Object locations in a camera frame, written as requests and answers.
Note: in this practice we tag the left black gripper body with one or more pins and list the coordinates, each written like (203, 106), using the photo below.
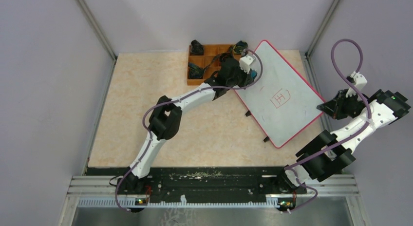
(241, 79)

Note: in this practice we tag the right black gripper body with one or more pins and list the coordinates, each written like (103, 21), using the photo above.
(347, 106)

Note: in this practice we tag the blue whiteboard eraser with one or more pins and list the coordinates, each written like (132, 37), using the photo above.
(253, 74)

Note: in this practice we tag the red framed whiteboard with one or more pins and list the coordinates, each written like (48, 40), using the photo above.
(282, 101)

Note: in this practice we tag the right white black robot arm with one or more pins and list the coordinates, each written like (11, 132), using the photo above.
(330, 152)

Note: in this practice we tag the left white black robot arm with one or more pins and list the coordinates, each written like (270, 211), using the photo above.
(165, 117)

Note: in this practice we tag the dark rolled cloth centre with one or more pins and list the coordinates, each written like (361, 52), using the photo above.
(224, 56)

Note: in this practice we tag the dark rolled cloth top-right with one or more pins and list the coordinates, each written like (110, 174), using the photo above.
(237, 48)

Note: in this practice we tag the dark rolled cloth bottom-left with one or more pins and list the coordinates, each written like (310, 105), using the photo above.
(195, 72)

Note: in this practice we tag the dark rolled cloth top-left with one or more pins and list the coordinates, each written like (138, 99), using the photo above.
(196, 48)

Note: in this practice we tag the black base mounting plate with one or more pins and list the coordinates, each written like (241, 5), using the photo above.
(214, 186)

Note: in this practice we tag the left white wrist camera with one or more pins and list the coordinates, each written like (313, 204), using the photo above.
(245, 63)

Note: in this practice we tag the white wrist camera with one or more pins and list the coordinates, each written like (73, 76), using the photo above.
(358, 81)
(245, 63)

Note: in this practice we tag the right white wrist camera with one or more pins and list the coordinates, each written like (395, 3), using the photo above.
(358, 81)

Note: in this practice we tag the right aluminium corner post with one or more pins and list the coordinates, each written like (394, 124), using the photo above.
(323, 26)

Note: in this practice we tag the aluminium corner post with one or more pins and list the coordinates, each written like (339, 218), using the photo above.
(96, 27)
(323, 26)

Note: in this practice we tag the left aluminium corner post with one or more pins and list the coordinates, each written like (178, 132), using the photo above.
(96, 27)

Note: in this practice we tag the aluminium rail frame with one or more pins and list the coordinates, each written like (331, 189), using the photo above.
(96, 191)

